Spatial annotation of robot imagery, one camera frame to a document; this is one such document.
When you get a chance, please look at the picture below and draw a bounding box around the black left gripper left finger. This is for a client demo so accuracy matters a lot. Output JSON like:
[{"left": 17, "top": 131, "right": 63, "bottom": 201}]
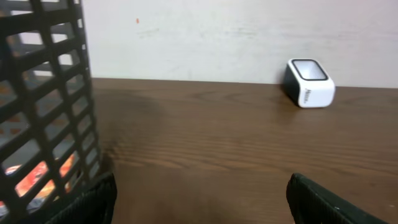
[{"left": 45, "top": 172, "right": 118, "bottom": 224}]

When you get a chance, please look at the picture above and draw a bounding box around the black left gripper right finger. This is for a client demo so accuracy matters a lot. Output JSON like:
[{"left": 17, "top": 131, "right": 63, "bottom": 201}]
[{"left": 286, "top": 173, "right": 385, "bottom": 224}]

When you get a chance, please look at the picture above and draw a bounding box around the orange chocolate bar wrapper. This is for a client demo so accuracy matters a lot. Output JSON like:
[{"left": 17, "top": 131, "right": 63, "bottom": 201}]
[{"left": 15, "top": 154, "right": 78, "bottom": 210}]

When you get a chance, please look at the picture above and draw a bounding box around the white barcode scanner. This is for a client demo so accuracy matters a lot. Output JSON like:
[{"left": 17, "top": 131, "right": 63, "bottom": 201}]
[{"left": 282, "top": 58, "right": 336, "bottom": 108}]

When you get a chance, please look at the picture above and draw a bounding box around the grey plastic shopping basket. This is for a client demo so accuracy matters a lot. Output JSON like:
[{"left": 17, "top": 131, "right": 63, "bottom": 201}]
[{"left": 1, "top": 0, "right": 101, "bottom": 223}]

